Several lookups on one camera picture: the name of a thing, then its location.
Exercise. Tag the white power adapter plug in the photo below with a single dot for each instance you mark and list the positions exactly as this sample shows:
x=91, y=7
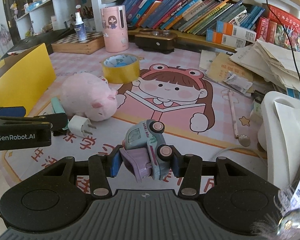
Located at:
x=80, y=126

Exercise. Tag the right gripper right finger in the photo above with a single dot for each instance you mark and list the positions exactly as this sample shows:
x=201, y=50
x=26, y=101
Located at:
x=189, y=168

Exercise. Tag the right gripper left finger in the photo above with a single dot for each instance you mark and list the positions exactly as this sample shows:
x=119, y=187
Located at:
x=102, y=167

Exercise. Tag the yellow tape roll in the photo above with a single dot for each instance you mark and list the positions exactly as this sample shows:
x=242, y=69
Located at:
x=121, y=68

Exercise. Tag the white spray bottle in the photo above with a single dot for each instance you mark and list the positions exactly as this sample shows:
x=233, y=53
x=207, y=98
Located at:
x=79, y=27

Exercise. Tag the grey purple toy truck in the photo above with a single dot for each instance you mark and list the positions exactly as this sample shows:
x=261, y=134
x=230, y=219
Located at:
x=145, y=152

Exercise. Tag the wooden chessboard box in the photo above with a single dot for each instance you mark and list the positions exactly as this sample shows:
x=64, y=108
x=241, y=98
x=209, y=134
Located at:
x=71, y=44

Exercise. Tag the yellow cardboard box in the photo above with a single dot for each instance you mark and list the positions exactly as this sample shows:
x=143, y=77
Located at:
x=25, y=77

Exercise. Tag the pink cartoon desk mat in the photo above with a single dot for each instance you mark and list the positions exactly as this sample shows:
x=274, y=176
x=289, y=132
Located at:
x=19, y=165

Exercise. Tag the white desk lamp base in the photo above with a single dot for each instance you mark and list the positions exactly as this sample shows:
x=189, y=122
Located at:
x=279, y=135

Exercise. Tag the row of leaning books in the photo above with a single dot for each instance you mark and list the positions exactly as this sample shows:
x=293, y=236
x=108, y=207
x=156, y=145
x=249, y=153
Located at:
x=191, y=16

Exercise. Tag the teal stapler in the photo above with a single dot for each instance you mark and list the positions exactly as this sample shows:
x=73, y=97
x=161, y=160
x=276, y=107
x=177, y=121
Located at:
x=58, y=109

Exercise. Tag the pink cartoon cylinder canister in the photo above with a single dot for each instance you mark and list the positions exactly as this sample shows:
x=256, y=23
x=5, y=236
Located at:
x=115, y=31

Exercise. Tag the pink plush pig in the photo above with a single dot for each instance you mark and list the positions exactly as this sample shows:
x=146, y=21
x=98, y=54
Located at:
x=88, y=96

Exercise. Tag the stack of papers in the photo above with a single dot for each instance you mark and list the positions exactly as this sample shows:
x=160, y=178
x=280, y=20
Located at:
x=275, y=64

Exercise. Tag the dark brown wooden box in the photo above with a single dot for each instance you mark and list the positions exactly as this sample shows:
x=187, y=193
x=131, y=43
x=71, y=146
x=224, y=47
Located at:
x=162, y=41

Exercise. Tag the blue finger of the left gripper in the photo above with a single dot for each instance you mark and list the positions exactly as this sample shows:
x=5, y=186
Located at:
x=13, y=111

